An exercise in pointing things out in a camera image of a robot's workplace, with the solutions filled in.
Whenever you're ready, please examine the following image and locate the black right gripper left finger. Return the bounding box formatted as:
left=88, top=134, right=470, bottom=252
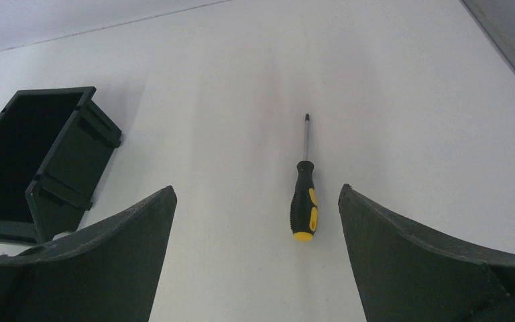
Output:
left=0, top=186, right=177, bottom=321

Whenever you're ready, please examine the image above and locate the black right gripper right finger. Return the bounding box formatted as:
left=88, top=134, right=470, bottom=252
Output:
left=338, top=184, right=515, bottom=321

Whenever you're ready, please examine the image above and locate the black and yellow screwdriver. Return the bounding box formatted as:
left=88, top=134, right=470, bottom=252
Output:
left=290, top=113, right=318, bottom=242

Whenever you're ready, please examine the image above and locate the dark green plastic bin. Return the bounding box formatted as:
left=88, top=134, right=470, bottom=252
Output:
left=0, top=87, right=122, bottom=245

